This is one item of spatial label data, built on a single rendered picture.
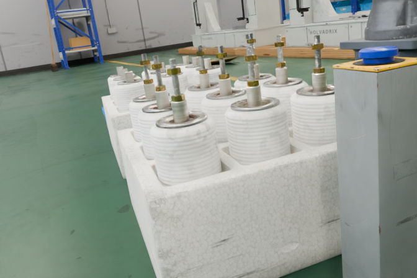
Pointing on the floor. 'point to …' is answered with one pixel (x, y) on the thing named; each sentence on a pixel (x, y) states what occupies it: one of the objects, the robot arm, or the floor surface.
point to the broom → (49, 31)
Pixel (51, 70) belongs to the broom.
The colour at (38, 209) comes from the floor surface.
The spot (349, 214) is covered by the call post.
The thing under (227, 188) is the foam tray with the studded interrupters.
